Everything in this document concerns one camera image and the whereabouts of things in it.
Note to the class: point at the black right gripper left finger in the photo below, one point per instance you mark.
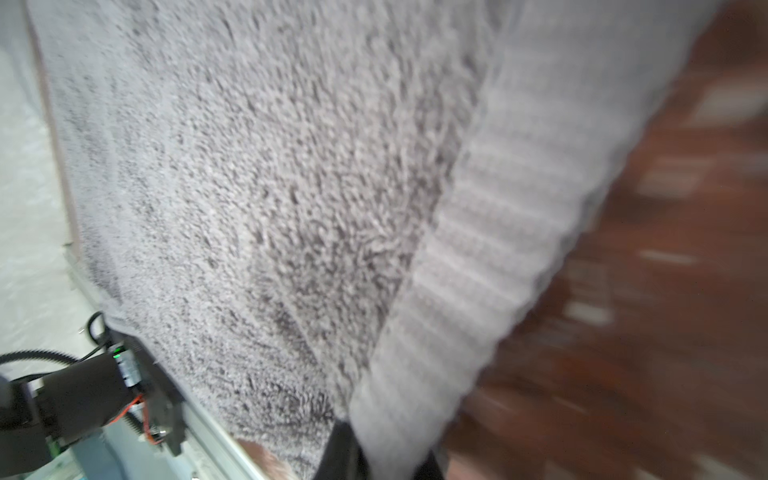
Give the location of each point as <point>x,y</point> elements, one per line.
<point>343,458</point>

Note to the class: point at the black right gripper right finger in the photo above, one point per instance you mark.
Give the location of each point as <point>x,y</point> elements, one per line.
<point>431,468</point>

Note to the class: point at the grey towel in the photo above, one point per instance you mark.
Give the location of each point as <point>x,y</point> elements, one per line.
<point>323,210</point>

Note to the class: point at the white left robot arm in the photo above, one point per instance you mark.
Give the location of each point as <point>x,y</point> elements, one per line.
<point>57,410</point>

